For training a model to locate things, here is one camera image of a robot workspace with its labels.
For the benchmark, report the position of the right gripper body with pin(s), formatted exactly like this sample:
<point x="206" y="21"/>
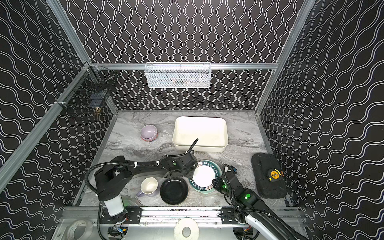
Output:
<point x="219" y="183"/>

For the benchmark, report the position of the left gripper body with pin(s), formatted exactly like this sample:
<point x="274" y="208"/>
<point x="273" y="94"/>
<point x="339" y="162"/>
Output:
<point x="182" y="170"/>

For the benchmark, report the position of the black plate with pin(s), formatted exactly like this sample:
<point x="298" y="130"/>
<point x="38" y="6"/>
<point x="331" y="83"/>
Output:
<point x="174" y="191"/>

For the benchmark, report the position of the green rimmed lettered plate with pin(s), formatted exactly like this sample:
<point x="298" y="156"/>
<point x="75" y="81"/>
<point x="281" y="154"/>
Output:
<point x="204" y="174"/>

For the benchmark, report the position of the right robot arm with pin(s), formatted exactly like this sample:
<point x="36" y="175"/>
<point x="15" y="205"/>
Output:
<point x="248" y="208"/>

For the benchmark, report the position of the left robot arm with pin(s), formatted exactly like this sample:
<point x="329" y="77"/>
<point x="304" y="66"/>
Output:
<point x="107" y="180"/>

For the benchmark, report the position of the white plastic bin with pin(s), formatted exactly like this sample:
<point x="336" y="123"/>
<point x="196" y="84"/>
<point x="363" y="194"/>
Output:
<point x="211" y="133"/>

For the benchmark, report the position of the purple mug white inside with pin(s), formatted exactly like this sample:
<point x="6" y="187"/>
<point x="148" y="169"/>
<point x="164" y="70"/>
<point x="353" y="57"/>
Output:
<point x="149" y="187"/>

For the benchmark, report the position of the black textured mat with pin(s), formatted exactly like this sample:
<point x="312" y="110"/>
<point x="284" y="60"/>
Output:
<point x="261" y="163"/>

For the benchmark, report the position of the lavender patterned bowl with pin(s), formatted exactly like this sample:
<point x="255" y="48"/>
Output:
<point x="149" y="133"/>

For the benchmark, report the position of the yellow tape measure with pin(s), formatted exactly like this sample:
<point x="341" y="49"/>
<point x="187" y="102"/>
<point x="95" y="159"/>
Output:
<point x="274" y="175"/>

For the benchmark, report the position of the white tape roll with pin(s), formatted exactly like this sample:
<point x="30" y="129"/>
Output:
<point x="186" y="229"/>

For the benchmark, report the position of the clear tape roll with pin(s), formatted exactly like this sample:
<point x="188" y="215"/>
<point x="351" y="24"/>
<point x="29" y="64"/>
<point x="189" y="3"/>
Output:
<point x="80" y="230"/>

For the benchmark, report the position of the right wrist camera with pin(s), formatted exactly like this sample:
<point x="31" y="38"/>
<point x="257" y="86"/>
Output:
<point x="230" y="171"/>

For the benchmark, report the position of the clear wire wall basket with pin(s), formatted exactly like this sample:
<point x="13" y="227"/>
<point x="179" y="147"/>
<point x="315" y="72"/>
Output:
<point x="178" y="75"/>

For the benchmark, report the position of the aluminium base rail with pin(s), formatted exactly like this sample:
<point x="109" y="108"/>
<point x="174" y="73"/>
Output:
<point x="169" y="216"/>

